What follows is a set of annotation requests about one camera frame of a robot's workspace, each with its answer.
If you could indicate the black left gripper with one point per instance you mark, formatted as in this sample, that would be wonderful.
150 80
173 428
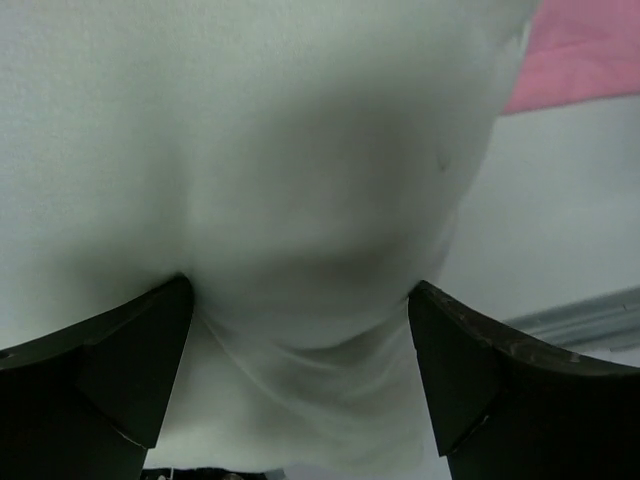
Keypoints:
88 401

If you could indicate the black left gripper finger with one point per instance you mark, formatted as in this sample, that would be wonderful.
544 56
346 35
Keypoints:
504 405

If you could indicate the white pillow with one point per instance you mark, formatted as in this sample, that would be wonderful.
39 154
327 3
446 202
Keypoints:
301 162

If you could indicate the pink fabric pillowcase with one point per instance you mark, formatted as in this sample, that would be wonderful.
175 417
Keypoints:
579 51

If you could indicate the aluminium table frame rail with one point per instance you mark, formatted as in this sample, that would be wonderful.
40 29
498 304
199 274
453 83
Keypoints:
607 322

